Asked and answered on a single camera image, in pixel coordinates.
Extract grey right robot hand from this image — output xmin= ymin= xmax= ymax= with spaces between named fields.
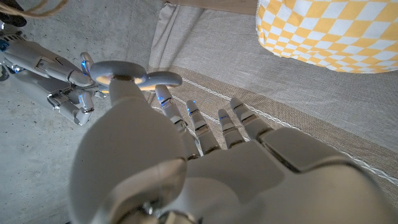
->
xmin=0 ymin=29 xmax=108 ymax=127

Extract grey yellow handled scissors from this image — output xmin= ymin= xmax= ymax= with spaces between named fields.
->
xmin=89 ymin=60 xmax=183 ymax=95

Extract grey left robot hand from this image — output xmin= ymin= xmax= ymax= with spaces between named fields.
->
xmin=68 ymin=76 xmax=398 ymax=224

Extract beige striped curtain backdrop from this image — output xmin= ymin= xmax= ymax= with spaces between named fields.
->
xmin=146 ymin=2 xmax=398 ymax=212

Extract yellow white checkered towel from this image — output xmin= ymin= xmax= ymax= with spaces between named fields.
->
xmin=255 ymin=0 xmax=398 ymax=75

